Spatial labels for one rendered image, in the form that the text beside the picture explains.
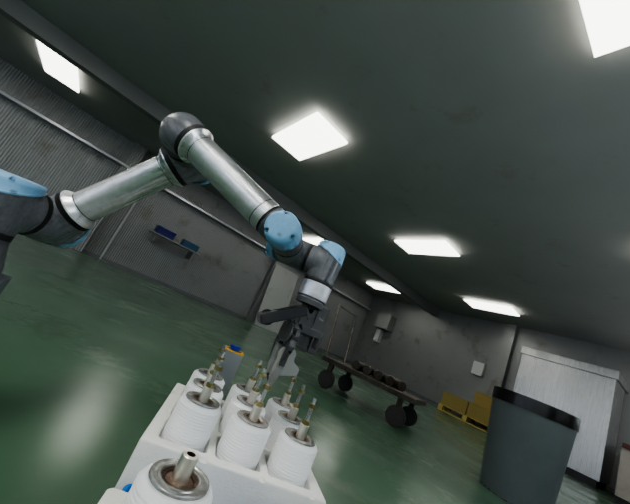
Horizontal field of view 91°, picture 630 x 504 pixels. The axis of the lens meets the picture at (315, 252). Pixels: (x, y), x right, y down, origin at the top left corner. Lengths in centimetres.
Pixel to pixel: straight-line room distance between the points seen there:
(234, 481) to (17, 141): 945
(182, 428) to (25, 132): 938
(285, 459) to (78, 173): 921
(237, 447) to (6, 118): 957
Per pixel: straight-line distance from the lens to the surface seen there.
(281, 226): 63
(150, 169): 96
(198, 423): 74
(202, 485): 50
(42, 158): 973
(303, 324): 76
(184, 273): 985
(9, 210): 96
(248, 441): 76
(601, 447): 883
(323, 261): 75
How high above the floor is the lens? 47
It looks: 14 degrees up
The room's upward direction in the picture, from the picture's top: 24 degrees clockwise
